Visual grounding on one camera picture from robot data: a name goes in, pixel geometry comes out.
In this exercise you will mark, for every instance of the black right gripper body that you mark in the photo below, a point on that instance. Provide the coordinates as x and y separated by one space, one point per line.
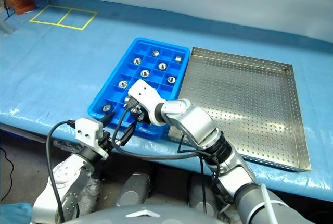
143 116

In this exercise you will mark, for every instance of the grey robot torso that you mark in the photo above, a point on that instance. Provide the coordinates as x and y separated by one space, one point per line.
141 214

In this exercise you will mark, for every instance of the grey tape wrapped post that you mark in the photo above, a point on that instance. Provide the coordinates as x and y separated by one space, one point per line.
89 195

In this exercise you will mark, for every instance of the grey rounded shape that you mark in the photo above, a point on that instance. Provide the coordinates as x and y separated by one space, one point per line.
134 190
201 198

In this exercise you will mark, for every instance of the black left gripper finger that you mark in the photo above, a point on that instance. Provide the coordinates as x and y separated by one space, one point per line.
107 119
126 135

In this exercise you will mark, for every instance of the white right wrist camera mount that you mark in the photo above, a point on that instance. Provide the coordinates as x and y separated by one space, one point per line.
143 89

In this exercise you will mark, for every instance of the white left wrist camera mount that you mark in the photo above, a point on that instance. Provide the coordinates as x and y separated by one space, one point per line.
87 130

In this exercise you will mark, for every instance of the blue compartment tray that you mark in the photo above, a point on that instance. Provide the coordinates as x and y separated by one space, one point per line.
114 99

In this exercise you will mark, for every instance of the blue plastic table cover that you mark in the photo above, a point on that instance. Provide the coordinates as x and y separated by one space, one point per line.
65 73

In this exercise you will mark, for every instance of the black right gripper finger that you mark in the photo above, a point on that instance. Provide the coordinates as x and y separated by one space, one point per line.
131 107
136 117

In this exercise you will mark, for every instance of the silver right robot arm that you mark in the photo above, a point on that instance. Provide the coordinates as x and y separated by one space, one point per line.
197 127

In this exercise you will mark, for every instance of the metal nut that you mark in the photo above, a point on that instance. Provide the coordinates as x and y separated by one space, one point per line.
122 84
178 58

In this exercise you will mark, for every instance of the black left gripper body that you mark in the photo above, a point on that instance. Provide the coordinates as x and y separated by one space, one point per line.
106 140

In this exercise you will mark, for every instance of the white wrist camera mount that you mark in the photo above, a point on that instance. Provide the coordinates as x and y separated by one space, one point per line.
87 130
143 89

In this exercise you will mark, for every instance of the blue cloth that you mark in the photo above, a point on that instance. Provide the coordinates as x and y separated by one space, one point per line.
13 214

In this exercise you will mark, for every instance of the yellow tape floor squares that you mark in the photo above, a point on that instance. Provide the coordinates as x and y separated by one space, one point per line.
64 17

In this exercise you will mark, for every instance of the perforated metal tray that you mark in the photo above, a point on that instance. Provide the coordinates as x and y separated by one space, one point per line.
247 91

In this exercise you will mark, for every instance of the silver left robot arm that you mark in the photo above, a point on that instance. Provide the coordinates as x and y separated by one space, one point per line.
67 177

